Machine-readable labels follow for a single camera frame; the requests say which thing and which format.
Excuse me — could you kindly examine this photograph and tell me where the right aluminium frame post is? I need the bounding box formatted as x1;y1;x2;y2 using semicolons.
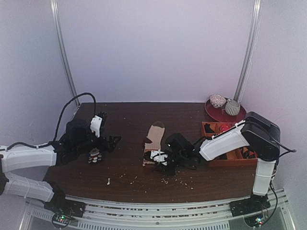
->
234;0;262;103

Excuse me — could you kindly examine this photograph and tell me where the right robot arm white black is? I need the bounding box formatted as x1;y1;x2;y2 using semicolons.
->
143;112;281;212

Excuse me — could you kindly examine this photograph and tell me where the red round plate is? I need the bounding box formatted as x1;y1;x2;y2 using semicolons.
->
204;98;248;123

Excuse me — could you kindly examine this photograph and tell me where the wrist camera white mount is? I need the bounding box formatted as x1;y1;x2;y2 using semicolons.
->
90;115;103;138
150;149;168;166

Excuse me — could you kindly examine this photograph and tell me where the dark teal patterned sock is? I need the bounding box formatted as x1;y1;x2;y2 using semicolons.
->
88;148;102;164

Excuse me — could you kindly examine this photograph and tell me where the cream striped knitted sock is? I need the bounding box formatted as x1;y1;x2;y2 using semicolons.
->
142;121;165;167

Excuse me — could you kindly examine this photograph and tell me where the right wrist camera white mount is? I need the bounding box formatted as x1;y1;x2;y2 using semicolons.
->
150;149;168;166

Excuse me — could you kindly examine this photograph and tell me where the left aluminium frame post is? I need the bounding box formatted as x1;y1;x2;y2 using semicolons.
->
50;0;77;97

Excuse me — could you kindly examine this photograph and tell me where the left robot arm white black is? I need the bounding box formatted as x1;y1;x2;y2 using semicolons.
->
0;112;121;213

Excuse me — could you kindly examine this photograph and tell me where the red sock in tray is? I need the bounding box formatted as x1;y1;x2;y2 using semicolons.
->
219;123;231;133

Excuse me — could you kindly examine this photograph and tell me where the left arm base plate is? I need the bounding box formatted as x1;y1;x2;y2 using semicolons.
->
43;199;86;218

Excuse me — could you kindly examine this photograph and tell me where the black sock in tray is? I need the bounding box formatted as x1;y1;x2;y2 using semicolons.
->
204;123;216;133

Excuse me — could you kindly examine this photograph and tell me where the aluminium frame post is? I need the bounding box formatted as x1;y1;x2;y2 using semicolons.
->
234;0;262;103
50;0;77;97

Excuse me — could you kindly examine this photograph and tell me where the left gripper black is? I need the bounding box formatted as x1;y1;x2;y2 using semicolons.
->
73;132;121;156

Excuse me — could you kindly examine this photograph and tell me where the white dotted bowl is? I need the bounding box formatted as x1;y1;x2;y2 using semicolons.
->
210;94;226;108

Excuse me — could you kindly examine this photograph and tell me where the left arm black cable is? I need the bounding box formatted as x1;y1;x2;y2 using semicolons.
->
0;92;97;151

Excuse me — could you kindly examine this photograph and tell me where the grey striped cup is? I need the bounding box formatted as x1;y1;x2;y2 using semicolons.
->
225;99;241;116

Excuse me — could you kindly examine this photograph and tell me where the aluminium front rail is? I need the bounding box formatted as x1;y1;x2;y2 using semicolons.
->
20;188;295;230

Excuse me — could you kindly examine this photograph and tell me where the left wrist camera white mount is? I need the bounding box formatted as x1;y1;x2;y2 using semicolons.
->
90;115;103;138

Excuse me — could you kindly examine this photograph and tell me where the wooden compartment tray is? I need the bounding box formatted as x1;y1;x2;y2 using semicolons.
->
201;122;257;167

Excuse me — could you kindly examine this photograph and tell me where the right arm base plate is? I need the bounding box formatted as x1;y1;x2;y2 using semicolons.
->
229;196;271;217

